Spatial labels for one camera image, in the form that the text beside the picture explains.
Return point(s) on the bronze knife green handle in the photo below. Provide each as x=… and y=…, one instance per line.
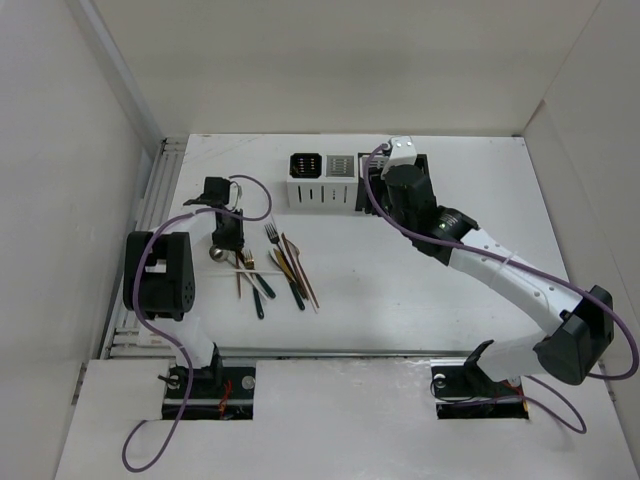
x=278, y=261

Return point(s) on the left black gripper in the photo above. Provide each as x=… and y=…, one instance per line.
x=232, y=242

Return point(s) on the white utensil container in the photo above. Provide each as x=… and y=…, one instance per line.
x=319, y=183

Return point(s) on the aluminium rail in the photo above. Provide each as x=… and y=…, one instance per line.
x=120, y=334
x=281, y=354

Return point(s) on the copper chopstick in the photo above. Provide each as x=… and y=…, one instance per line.
x=304, y=281

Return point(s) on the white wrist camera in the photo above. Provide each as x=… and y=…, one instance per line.
x=402, y=151
x=236, y=193

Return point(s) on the silver spoon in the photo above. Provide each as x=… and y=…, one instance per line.
x=222, y=256

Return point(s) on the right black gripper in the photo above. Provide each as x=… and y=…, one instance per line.
x=380, y=184

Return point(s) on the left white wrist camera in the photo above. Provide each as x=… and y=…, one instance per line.
x=236, y=193

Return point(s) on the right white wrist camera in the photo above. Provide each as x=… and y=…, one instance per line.
x=402, y=151

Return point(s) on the aluminium rail front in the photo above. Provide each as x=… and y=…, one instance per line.
x=281, y=354

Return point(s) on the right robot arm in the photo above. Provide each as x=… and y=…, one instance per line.
x=572, y=329

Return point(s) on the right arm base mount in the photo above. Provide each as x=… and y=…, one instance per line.
x=463, y=393

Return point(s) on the white chopstick long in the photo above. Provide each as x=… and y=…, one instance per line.
x=276, y=212

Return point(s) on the gold fork green handle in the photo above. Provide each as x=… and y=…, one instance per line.
x=249, y=264

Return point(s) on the aluminium rail left side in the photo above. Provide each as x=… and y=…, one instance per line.
x=120, y=334

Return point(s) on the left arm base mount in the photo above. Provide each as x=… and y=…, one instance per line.
x=225, y=393

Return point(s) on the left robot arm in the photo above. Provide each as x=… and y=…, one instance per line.
x=159, y=282

